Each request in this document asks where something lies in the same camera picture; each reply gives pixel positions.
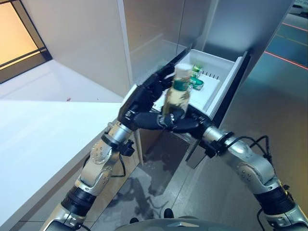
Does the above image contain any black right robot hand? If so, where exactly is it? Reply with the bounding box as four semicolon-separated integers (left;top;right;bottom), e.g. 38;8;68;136
165;105;214;139

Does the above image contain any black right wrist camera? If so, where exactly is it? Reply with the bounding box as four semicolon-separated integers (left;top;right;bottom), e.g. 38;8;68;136
204;141;223;159

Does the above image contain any white tall cabinet panel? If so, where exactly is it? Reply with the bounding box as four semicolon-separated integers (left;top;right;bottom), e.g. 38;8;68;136
21;0;135;102

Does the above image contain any steel fridge drawer front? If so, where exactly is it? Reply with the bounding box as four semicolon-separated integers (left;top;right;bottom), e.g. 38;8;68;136
185;49;252;169

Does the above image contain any white counter cabinet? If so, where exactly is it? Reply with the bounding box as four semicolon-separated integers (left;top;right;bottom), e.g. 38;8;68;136
0;60;141;231

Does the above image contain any white fridge drawer bin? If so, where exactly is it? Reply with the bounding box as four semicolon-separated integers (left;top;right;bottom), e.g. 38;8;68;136
149;49;236;116

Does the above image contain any stainless steel fridge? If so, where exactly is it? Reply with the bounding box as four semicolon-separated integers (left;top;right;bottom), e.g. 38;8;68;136
123;0;295;169

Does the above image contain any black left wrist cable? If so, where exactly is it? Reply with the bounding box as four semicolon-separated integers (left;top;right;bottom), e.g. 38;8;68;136
112;154;128;179

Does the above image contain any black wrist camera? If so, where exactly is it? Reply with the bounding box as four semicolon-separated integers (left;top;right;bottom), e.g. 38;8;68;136
204;141;223;159
119;139;135;156

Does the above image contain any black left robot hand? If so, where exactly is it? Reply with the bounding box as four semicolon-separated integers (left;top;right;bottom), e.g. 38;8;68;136
117;64;176;131

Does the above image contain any glowing window dark frame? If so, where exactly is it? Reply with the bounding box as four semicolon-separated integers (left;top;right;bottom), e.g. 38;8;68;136
0;0;53;84

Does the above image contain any yellow drink bottle white cap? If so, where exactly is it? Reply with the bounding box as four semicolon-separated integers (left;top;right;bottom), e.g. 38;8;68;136
161;64;193;121

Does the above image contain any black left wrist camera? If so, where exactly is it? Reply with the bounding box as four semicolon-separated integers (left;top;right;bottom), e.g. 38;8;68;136
119;139;135;156

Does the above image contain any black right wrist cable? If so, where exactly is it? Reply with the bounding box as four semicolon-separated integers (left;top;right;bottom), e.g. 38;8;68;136
225;135;270;167

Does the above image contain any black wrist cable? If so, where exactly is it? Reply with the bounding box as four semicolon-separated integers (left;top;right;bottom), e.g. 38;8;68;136
112;154;128;179
225;135;270;167

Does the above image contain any teal green drink can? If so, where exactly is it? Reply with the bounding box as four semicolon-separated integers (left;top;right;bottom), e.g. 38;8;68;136
191;78;205;91

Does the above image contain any grey robot torso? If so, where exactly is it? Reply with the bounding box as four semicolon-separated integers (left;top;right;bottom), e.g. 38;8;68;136
115;216;244;231

